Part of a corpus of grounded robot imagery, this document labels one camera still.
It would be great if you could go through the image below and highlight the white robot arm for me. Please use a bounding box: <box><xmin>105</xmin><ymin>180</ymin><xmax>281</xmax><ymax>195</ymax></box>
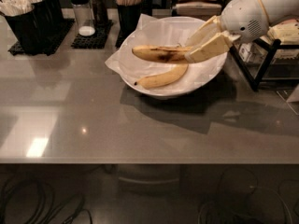
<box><xmin>184</xmin><ymin>0</ymin><xmax>299</xmax><ymax>63</ymax></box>

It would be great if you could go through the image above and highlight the black cable right floor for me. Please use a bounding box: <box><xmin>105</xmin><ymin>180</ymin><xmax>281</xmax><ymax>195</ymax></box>
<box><xmin>197</xmin><ymin>168</ymin><xmax>299</xmax><ymax>224</ymax></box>

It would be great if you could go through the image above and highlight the spotted yellow banana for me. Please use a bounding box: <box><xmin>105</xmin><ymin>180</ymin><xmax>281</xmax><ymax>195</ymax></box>
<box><xmin>132</xmin><ymin>45</ymin><xmax>192</xmax><ymax>64</ymax></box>

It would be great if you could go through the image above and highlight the curved yellow banana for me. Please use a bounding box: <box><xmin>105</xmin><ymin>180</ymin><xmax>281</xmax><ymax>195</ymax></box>
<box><xmin>134</xmin><ymin>64</ymin><xmax>189</xmax><ymax>89</ymax></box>

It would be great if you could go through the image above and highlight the black cup behind cutlery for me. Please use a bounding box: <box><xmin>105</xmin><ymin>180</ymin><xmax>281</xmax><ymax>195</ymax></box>
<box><xmin>33</xmin><ymin>0</ymin><xmax>64</xmax><ymax>36</ymax></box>

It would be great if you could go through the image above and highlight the glass salt shaker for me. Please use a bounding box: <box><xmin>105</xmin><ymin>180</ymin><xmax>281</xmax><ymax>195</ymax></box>
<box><xmin>70</xmin><ymin>0</ymin><xmax>95</xmax><ymax>36</ymax></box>

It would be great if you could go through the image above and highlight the dark pepper shaker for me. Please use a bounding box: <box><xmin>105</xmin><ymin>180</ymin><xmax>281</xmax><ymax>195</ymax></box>
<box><xmin>90</xmin><ymin>0</ymin><xmax>108</xmax><ymax>26</ymax></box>

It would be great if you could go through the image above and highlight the black cable floor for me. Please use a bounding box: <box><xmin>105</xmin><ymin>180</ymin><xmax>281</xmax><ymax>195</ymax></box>
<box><xmin>197</xmin><ymin>168</ymin><xmax>299</xmax><ymax>224</ymax></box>
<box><xmin>0</xmin><ymin>175</ymin><xmax>93</xmax><ymax>224</ymax></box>

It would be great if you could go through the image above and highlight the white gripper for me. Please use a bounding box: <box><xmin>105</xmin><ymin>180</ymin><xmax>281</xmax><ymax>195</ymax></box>
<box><xmin>184</xmin><ymin>0</ymin><xmax>269</xmax><ymax>63</ymax></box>

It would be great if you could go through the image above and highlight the black cup with white cutlery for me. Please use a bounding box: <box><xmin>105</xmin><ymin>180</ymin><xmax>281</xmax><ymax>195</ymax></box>
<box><xmin>0</xmin><ymin>0</ymin><xmax>42</xmax><ymax>54</ymax></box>

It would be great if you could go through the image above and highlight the black rubber mat middle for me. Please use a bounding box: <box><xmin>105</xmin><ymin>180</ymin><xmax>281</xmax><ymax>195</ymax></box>
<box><xmin>71</xmin><ymin>20</ymin><xmax>113</xmax><ymax>49</ymax></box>

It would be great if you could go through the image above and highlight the napkin dispenser box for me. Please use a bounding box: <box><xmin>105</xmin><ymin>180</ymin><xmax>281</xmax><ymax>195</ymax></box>
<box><xmin>172</xmin><ymin>1</ymin><xmax>221</xmax><ymax>16</ymax></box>

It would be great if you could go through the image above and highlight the black rubber mat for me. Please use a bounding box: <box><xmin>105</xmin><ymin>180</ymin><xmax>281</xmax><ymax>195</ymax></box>
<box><xmin>8</xmin><ymin>19</ymin><xmax>75</xmax><ymax>56</ymax></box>
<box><xmin>71</xmin><ymin>20</ymin><xmax>113</xmax><ymax>49</ymax></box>

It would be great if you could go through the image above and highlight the white paper liner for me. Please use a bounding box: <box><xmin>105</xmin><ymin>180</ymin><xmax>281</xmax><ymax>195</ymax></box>
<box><xmin>105</xmin><ymin>14</ymin><xmax>228</xmax><ymax>91</ymax></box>

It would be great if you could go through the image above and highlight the black rubber mat left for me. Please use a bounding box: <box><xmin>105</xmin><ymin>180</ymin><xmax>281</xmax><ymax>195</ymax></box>
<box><xmin>8</xmin><ymin>19</ymin><xmax>75</xmax><ymax>56</ymax></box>

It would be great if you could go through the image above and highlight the black wire condiment rack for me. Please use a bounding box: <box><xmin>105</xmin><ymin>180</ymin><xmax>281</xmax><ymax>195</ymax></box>
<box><xmin>229</xmin><ymin>18</ymin><xmax>299</xmax><ymax>91</ymax></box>

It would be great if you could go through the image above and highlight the black cable left floor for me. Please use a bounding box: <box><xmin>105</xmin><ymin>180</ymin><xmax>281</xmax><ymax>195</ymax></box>
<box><xmin>0</xmin><ymin>175</ymin><xmax>93</xmax><ymax>224</ymax></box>

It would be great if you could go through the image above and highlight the black cup with wooden stirrers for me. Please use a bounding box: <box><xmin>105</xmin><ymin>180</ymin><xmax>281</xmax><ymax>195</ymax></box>
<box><xmin>116</xmin><ymin>0</ymin><xmax>152</xmax><ymax>36</ymax></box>

